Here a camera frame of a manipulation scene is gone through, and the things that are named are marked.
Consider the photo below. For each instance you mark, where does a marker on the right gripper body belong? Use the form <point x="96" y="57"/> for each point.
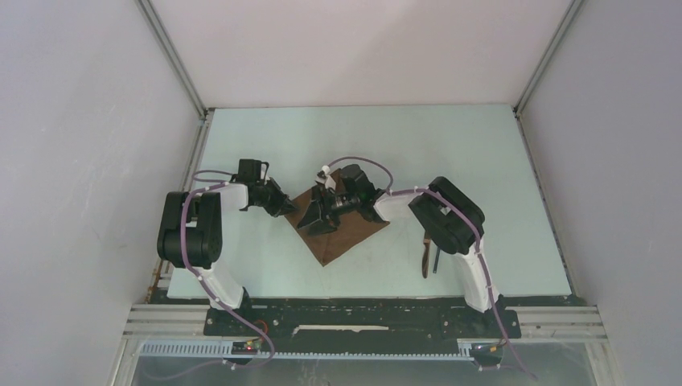
<point x="345" y="202"/>

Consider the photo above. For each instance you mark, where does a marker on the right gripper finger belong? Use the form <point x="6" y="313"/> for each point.
<point x="319" y="207"/>
<point x="322" y="226"/>

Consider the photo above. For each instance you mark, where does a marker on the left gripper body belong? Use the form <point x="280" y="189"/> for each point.
<point x="263" y="195"/>

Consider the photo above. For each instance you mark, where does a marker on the brown cloth napkin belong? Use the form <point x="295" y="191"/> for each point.
<point x="353" y="229"/>

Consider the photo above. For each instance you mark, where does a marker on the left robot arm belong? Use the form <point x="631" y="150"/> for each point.
<point x="190" y="234"/>

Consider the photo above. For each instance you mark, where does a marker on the left controller board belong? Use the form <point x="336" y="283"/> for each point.
<point x="251" y="347"/>

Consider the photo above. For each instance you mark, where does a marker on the controller board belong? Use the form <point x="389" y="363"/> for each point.
<point x="251" y="347"/>
<point x="489" y="349"/>

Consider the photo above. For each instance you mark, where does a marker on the right controller board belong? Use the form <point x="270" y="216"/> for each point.
<point x="489" y="349"/>

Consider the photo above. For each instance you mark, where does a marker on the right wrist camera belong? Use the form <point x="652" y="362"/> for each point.
<point x="350" y="179"/>

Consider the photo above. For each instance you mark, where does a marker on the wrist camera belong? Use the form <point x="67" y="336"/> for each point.
<point x="251" y="171"/>
<point x="350" y="179"/>

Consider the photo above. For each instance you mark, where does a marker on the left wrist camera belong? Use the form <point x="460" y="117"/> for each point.
<point x="251" y="171"/>

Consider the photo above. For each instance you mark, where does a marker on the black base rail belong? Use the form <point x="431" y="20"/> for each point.
<point x="364" y="325"/>

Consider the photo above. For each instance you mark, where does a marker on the white cable duct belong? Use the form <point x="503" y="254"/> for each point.
<point x="224" y="350"/>

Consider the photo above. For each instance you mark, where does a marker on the left aluminium frame post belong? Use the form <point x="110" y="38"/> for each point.
<point x="168" y="48"/>

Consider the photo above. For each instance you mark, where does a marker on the aluminium frame post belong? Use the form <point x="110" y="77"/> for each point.
<point x="168" y="48"/>
<point x="567" y="20"/>

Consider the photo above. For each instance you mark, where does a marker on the right aluminium frame post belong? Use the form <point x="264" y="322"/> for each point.
<point x="567" y="20"/>

